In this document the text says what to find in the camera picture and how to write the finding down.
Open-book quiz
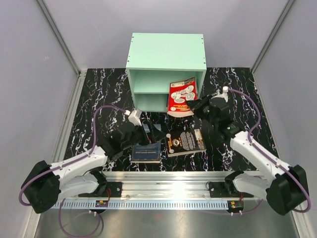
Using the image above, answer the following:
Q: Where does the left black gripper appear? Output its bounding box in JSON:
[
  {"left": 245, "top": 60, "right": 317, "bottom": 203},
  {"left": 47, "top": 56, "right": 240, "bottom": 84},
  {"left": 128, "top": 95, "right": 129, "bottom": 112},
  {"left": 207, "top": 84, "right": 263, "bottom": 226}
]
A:
[{"left": 122, "top": 120, "right": 166, "bottom": 150}]

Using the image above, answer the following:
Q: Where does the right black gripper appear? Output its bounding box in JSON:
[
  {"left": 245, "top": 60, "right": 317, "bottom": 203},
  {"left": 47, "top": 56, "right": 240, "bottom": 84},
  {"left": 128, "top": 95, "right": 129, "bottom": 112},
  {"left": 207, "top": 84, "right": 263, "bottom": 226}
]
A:
[{"left": 186, "top": 94, "right": 218, "bottom": 128}]

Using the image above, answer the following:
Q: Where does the red 13-Storey Treehouse book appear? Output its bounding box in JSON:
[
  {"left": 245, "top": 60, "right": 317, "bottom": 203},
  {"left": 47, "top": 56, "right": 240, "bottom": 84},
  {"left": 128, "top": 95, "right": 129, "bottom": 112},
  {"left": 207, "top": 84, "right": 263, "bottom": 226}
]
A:
[{"left": 167, "top": 77, "right": 197, "bottom": 118}]

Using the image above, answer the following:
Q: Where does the black paperback book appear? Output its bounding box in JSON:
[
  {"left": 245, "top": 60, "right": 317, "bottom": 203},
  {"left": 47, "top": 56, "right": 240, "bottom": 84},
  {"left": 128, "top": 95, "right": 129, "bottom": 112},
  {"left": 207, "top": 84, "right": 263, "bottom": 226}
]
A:
[{"left": 165, "top": 128, "right": 206, "bottom": 157}]

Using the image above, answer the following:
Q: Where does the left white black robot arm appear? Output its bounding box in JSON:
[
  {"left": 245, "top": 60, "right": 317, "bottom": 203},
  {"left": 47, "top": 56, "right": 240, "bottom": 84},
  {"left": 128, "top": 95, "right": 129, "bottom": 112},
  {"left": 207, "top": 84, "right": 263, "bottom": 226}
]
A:
[{"left": 18, "top": 110, "right": 164, "bottom": 214}]

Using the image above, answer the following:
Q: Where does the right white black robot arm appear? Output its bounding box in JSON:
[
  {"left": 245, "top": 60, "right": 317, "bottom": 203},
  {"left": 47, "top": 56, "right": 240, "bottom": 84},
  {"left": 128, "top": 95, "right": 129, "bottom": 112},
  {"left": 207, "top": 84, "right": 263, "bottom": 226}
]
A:
[{"left": 186, "top": 86, "right": 312, "bottom": 215}]

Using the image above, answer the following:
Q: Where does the dark blue hardcover book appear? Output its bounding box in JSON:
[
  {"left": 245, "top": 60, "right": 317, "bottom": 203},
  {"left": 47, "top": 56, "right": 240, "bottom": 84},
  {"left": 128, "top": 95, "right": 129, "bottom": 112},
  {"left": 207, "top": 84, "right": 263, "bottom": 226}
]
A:
[{"left": 131, "top": 141, "right": 160, "bottom": 163}]

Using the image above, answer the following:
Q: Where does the mint green shelf cabinet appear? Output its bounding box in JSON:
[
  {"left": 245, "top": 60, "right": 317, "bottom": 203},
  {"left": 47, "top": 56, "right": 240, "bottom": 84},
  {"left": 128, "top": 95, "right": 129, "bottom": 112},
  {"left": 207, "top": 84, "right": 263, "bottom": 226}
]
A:
[{"left": 126, "top": 33, "right": 207, "bottom": 113}]

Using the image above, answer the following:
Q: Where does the aluminium rail frame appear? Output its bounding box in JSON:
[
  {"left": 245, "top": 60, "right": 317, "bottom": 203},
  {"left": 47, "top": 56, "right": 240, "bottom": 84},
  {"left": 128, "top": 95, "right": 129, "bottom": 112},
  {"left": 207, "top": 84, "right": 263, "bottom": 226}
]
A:
[{"left": 57, "top": 171, "right": 270, "bottom": 201}]

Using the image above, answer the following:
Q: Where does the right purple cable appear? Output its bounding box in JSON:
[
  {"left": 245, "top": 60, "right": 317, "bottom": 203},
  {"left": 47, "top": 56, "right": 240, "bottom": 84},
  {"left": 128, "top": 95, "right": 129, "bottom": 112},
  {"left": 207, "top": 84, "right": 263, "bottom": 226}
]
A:
[{"left": 205, "top": 86, "right": 312, "bottom": 216}]

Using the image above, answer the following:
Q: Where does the purple cable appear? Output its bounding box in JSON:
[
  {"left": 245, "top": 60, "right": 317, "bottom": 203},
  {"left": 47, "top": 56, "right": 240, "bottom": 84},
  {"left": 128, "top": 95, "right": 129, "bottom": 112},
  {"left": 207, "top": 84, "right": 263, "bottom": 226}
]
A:
[
  {"left": 19, "top": 105, "right": 132, "bottom": 236},
  {"left": 205, "top": 86, "right": 312, "bottom": 216}
]

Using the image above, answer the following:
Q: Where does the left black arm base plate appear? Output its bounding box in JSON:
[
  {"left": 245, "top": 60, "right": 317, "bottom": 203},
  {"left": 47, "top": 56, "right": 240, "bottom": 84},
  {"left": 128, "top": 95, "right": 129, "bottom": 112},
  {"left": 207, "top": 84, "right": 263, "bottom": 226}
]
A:
[{"left": 78, "top": 181, "right": 123, "bottom": 198}]

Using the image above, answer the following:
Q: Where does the white slotted cable duct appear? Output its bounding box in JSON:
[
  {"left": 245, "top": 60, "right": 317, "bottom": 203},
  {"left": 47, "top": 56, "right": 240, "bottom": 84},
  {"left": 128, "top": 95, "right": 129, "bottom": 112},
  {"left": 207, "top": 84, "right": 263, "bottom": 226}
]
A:
[{"left": 52, "top": 199, "right": 228, "bottom": 210}]

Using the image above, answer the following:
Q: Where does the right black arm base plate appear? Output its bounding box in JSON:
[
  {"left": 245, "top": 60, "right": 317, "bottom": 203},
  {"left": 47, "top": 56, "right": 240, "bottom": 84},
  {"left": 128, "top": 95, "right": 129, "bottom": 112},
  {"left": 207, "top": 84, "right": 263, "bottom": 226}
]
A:
[{"left": 206, "top": 181, "right": 240, "bottom": 198}]

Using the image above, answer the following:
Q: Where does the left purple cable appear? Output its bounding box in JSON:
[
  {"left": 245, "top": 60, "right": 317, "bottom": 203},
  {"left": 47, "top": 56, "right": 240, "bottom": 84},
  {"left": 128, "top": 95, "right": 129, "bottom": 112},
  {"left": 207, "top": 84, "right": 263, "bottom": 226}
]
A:
[{"left": 19, "top": 105, "right": 132, "bottom": 236}]

